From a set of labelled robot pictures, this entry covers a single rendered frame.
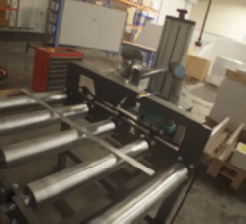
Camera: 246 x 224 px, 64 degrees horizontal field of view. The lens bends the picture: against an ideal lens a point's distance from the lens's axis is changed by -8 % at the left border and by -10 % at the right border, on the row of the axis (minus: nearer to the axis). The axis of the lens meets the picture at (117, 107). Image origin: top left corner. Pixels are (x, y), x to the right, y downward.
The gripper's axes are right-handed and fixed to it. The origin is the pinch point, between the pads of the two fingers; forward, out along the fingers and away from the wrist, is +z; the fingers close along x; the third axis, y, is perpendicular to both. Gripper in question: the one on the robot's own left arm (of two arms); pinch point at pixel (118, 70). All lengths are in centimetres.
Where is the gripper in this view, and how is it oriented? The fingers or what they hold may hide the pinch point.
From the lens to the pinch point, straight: 167.9
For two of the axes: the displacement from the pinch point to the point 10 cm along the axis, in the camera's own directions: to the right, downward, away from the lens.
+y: -7.2, -4.0, 5.7
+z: -6.6, 1.5, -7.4
